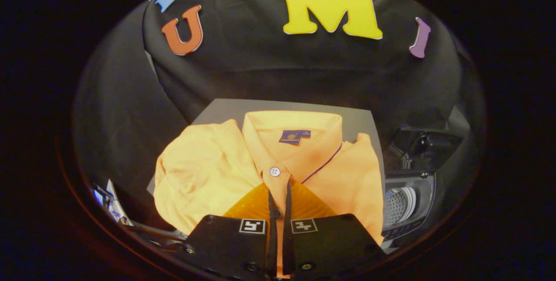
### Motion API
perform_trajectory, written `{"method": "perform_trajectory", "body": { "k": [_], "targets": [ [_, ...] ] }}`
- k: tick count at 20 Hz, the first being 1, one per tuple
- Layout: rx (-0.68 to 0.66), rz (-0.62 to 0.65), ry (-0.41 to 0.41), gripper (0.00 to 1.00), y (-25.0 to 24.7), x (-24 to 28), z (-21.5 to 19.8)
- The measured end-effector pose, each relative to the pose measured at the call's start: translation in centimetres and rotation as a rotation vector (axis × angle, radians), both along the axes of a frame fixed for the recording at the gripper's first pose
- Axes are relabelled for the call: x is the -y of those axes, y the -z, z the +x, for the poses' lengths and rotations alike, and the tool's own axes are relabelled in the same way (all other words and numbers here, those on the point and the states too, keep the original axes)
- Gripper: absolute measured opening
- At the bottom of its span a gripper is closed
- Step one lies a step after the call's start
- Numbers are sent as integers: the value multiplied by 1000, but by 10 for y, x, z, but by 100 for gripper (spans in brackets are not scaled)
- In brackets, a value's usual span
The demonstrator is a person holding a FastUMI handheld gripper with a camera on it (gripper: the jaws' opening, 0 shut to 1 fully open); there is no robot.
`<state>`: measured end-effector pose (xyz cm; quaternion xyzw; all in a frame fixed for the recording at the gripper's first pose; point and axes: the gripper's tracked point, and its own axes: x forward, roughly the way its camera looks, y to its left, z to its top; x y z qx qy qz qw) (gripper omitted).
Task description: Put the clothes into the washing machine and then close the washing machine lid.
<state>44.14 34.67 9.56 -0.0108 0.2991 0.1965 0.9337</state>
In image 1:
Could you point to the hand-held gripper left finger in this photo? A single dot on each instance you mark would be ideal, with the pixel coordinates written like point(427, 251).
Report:
point(230, 246)

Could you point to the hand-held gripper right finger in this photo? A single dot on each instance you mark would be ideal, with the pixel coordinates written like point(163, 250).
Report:
point(330, 246)

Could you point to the orange polo shirt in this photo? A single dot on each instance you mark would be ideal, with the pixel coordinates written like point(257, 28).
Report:
point(208, 176)

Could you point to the grey washing machine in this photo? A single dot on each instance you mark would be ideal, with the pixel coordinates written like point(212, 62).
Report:
point(399, 205)

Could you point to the white and blue object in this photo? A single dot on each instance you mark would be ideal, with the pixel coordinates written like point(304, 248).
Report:
point(114, 203)

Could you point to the grey filing cabinet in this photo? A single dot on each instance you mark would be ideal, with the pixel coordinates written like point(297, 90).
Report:
point(226, 109)

